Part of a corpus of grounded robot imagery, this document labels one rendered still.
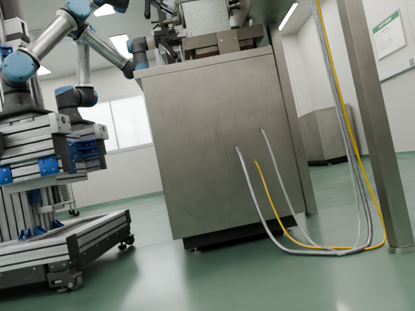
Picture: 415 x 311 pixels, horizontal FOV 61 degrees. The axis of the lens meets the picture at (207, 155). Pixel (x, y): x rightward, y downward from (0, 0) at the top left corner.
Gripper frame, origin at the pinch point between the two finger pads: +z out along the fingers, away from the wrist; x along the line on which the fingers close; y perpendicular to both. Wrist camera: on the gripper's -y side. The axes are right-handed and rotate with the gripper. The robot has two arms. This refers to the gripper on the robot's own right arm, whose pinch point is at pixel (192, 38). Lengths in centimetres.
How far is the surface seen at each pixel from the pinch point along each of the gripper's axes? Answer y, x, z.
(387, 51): 28, 253, 262
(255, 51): -20.7, -25.9, 26.1
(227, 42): -12.6, -21.9, 14.6
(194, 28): 5.1, -0.2, 2.3
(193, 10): 14.8, -0.3, 3.6
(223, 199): -85, -26, -3
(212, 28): 3.3, -0.3, 11.8
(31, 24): 171, 308, -194
